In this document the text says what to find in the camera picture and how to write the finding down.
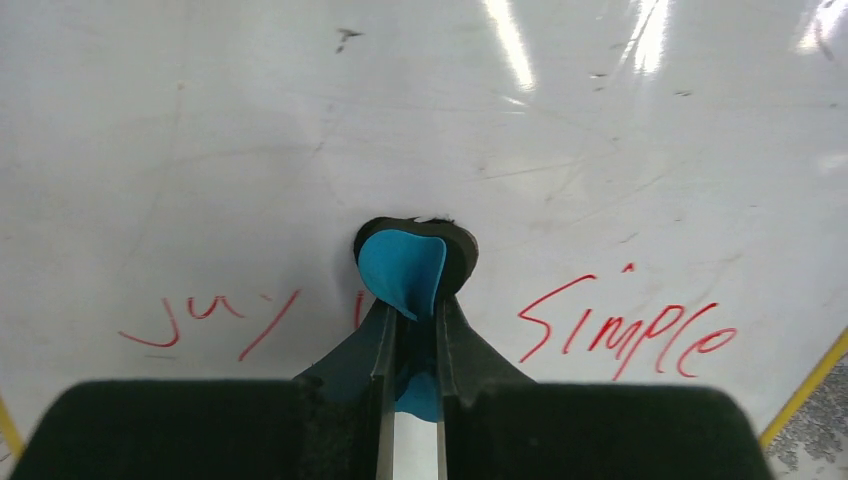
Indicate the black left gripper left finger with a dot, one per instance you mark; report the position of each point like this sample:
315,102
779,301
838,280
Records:
335,420

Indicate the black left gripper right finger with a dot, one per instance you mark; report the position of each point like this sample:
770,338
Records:
497,423

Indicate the blue black eraser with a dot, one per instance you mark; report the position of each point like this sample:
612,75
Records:
412,265

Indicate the yellow framed whiteboard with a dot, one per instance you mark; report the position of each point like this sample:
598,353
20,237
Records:
658,188

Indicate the floral patterned table mat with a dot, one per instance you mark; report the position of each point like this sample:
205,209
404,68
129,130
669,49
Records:
811,445

